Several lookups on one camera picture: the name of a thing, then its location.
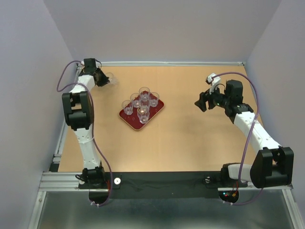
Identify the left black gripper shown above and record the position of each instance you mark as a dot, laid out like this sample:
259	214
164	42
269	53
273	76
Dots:
105	80

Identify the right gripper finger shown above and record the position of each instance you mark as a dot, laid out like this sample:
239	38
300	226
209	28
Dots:
201	102
210	100

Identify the clear faceted glass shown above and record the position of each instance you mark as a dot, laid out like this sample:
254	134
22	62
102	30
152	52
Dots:
153	99
144	93

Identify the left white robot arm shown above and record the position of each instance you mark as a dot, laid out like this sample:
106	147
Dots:
78	111

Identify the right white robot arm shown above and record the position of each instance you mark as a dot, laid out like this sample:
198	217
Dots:
273	164

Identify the red rectangular serving tray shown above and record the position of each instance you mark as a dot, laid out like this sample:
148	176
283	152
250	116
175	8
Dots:
133	120

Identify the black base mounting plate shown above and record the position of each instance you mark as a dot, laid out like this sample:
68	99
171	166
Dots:
146	185

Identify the aluminium table frame rail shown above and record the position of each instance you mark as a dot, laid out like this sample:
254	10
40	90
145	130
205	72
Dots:
160	63

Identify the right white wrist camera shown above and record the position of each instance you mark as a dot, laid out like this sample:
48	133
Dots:
213	80

